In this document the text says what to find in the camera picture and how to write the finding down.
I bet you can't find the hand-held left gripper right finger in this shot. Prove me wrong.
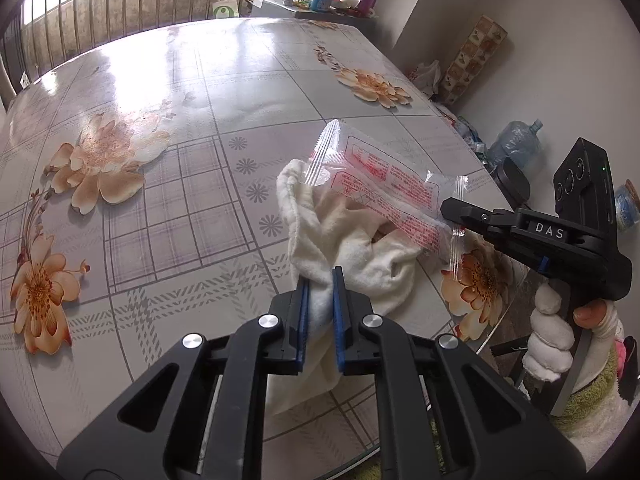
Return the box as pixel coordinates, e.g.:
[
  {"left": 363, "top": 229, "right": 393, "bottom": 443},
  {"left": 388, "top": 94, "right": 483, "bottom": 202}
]
[{"left": 331, "top": 266, "right": 586, "bottom": 480}]

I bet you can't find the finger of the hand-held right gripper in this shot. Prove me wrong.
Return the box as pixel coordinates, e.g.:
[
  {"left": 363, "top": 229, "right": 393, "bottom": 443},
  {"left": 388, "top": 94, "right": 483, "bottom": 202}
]
[{"left": 440, "top": 198, "right": 542, "bottom": 270}]

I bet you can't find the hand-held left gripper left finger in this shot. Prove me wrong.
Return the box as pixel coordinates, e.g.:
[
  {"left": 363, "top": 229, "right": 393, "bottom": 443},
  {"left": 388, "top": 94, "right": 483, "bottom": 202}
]
[{"left": 57, "top": 277, "right": 313, "bottom": 480}]

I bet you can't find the white cloth towel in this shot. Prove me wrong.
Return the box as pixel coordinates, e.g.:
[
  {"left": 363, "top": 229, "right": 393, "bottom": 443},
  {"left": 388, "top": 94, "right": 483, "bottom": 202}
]
[{"left": 272, "top": 158, "right": 423, "bottom": 416}]

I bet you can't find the clear red print plastic packet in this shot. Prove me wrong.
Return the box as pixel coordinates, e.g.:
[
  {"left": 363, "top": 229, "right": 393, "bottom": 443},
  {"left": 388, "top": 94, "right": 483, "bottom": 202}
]
[{"left": 307, "top": 119, "right": 468, "bottom": 283}]

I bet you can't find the person's right hand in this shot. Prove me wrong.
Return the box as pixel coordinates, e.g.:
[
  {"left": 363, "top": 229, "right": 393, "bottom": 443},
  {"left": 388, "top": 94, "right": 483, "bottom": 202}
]
[{"left": 521, "top": 284, "right": 622, "bottom": 395}]

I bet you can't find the pale blue plastic bag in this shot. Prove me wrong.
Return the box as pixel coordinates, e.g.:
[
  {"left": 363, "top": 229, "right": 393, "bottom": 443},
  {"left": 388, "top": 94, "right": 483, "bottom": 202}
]
[{"left": 615, "top": 185, "right": 640, "bottom": 231}]

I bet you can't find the large blue water jug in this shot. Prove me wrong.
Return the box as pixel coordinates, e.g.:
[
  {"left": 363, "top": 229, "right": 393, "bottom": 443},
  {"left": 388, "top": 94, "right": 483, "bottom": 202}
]
[{"left": 487, "top": 119, "right": 545, "bottom": 168}]

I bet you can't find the crumpled clear plastic bag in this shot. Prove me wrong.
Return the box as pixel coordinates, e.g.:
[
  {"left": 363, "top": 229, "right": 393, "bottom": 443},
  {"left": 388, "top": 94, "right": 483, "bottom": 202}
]
[{"left": 450, "top": 110, "right": 488, "bottom": 152}]

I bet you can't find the white plastic bag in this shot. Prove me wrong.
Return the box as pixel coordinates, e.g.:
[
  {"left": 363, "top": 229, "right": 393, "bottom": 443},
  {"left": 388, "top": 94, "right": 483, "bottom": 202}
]
[{"left": 407, "top": 60, "right": 443, "bottom": 96}]

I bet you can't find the tall patterned box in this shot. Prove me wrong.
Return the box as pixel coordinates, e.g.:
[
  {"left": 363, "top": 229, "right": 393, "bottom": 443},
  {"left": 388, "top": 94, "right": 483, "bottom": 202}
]
[{"left": 442, "top": 15, "right": 508, "bottom": 106}]

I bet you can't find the white green fuzzy robe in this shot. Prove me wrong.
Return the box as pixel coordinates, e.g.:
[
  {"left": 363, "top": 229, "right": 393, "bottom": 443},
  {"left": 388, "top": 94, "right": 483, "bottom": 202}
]
[{"left": 550, "top": 350, "right": 640, "bottom": 461}]

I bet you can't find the grey cabinet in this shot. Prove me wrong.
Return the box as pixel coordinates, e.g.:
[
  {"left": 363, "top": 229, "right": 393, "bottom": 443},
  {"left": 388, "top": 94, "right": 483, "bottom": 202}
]
[{"left": 250, "top": 0, "right": 381, "bottom": 22}]

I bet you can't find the metal balcony railing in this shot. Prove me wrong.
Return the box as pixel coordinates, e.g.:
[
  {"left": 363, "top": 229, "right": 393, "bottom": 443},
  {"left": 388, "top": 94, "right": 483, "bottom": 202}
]
[{"left": 0, "top": 0, "right": 251, "bottom": 81}]

